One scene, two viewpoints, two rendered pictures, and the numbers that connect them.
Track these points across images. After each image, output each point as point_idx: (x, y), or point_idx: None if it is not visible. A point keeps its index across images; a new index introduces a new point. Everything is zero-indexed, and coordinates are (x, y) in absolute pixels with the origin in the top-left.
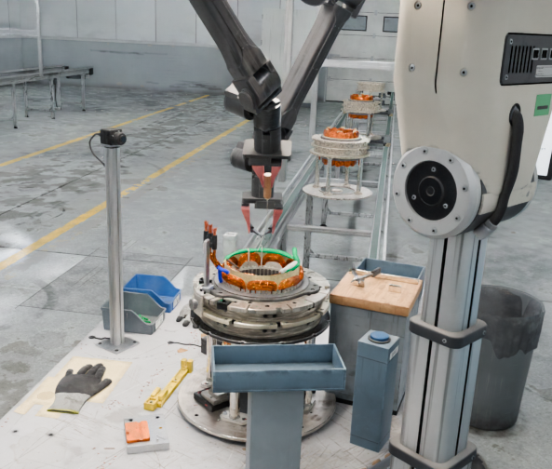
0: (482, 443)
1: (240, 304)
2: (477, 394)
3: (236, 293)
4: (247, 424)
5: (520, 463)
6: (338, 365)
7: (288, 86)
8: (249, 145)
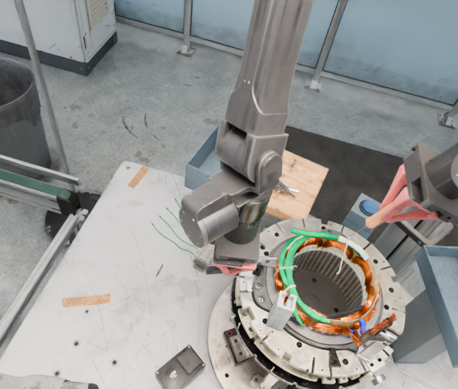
0: (62, 183)
1: (395, 318)
2: (32, 160)
3: (375, 319)
4: (418, 349)
5: (94, 170)
6: (444, 252)
7: (285, 54)
8: (445, 203)
